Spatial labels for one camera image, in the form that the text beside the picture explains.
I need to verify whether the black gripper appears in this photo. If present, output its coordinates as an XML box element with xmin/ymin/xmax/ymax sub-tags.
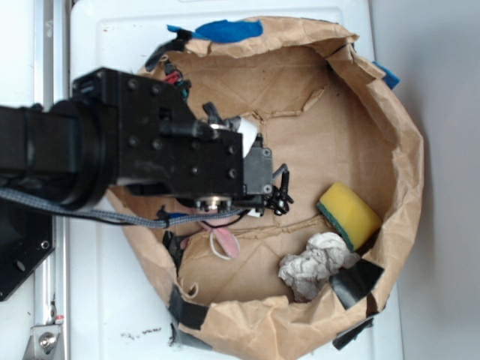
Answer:
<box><xmin>199</xmin><ymin>103</ymin><xmax>293</xmax><ymax>216</ymax></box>

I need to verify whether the pink plush bunny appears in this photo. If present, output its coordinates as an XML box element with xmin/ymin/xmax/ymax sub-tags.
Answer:
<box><xmin>179</xmin><ymin>208</ymin><xmax>242</xmax><ymax>260</ymax></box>

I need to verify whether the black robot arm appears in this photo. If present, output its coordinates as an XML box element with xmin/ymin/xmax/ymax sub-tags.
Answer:
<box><xmin>1</xmin><ymin>68</ymin><xmax>292</xmax><ymax>215</ymax></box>

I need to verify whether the yellow green sponge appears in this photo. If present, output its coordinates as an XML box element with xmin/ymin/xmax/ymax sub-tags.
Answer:
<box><xmin>317</xmin><ymin>182</ymin><xmax>383</xmax><ymax>251</ymax></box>

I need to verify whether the crumpled white paper ball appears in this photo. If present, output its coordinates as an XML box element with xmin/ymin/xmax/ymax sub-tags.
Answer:
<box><xmin>278</xmin><ymin>232</ymin><xmax>360</xmax><ymax>302</ymax></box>

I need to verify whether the brown paper bag tray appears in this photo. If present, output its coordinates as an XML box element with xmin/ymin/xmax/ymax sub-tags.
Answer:
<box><xmin>124</xmin><ymin>16</ymin><xmax>424</xmax><ymax>359</ymax></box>

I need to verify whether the blue cloth under bag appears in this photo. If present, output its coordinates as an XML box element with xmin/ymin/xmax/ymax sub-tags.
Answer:
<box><xmin>166</xmin><ymin>18</ymin><xmax>401</xmax><ymax>90</ymax></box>

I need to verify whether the red and black wire bundle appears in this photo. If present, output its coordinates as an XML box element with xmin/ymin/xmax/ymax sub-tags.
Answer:
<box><xmin>163</xmin><ymin>61</ymin><xmax>193</xmax><ymax>102</ymax></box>

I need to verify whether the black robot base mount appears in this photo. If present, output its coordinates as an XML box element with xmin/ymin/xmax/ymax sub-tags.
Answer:
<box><xmin>1</xmin><ymin>200</ymin><xmax>55</xmax><ymax>302</ymax></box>

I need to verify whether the grey braided cable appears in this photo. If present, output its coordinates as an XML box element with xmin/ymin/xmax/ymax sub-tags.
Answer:
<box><xmin>0</xmin><ymin>187</ymin><xmax>248</xmax><ymax>230</ymax></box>

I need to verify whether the metal corner bracket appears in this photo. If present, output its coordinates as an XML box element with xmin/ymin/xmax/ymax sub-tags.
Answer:
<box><xmin>22</xmin><ymin>325</ymin><xmax>65</xmax><ymax>360</ymax></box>

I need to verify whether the aluminium rail frame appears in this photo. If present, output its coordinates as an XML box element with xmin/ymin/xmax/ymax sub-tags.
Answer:
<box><xmin>34</xmin><ymin>1</ymin><xmax>70</xmax><ymax>359</ymax></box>

